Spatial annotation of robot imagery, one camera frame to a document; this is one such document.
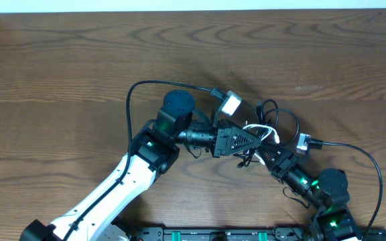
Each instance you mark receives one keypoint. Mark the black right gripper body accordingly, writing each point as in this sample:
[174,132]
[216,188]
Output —
[291,165]

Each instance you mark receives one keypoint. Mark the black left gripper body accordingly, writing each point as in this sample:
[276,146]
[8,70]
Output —
[220,139]

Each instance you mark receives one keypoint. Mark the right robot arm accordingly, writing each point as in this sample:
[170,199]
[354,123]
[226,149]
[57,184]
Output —
[327,192]

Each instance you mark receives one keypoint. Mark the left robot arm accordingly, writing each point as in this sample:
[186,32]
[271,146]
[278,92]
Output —
[150,154]

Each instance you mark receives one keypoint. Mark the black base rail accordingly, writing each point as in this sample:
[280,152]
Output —
[280,233]

